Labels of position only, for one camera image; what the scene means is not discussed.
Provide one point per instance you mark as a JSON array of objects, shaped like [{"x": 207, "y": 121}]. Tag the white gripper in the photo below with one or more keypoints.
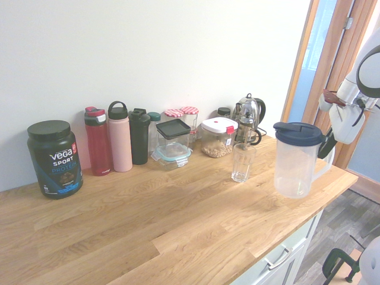
[{"x": 345, "y": 124}]

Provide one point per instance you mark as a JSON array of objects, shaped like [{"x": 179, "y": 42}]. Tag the clear pitcher with blue lid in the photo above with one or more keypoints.
[{"x": 292, "y": 166}]

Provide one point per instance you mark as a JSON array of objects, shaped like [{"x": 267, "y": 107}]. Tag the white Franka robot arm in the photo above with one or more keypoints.
[{"x": 372, "y": 74}]

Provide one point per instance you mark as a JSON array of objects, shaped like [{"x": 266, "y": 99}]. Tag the red water bottle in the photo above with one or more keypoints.
[{"x": 98, "y": 148}]

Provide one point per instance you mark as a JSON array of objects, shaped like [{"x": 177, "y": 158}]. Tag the chrome electric kettle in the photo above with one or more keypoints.
[{"x": 261, "y": 108}]

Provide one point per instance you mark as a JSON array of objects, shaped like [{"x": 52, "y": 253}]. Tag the chrome glass French press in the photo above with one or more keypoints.
[{"x": 246, "y": 130}]

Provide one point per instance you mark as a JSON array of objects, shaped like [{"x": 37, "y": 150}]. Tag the clear drinking glass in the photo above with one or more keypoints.
[{"x": 243, "y": 166}]

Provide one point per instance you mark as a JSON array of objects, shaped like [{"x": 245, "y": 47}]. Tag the glass jar with black lid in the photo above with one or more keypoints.
[{"x": 224, "y": 111}]

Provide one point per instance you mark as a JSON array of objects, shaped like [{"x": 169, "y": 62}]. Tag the cereal container with white lid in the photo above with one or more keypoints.
[{"x": 218, "y": 127}]

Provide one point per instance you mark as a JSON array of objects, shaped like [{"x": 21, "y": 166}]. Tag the green clamp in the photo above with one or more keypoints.
[{"x": 334, "y": 258}]

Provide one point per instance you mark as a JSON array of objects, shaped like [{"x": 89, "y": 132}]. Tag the white kitchen cabinet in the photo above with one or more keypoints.
[{"x": 300, "y": 255}]

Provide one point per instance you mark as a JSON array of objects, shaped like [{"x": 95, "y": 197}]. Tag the metal door hinge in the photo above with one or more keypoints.
[{"x": 348, "y": 22}]

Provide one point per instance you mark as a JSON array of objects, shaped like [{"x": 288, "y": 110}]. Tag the small jar red checked lid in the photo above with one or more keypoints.
[{"x": 193, "y": 135}]

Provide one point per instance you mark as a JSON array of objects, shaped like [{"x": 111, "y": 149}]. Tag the tall jar red checked lid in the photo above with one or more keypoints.
[
  {"x": 173, "y": 113},
  {"x": 190, "y": 110}
]

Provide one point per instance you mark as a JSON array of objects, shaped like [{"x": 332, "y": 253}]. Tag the square container with black lid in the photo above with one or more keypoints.
[{"x": 173, "y": 127}]

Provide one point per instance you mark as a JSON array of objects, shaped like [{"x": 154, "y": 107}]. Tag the glass container with teal lid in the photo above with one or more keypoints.
[{"x": 172, "y": 154}]

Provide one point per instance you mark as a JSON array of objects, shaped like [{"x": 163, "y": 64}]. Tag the clear jar with green lid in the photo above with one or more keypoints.
[{"x": 153, "y": 117}]

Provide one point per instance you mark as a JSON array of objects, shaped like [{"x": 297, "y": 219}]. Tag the black shaker bottle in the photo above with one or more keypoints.
[{"x": 139, "y": 142}]

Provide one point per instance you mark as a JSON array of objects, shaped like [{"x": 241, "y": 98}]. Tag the pink bottle with black cap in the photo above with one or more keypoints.
[{"x": 120, "y": 148}]

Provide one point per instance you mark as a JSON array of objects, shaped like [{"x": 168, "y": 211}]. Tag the black Vega protein tub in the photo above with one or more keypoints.
[{"x": 55, "y": 166}]

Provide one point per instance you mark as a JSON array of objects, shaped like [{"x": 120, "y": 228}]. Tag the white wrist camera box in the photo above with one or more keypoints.
[{"x": 348, "y": 90}]

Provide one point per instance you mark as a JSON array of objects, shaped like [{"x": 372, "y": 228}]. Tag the wooden door frame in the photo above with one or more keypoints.
[{"x": 341, "y": 59}]

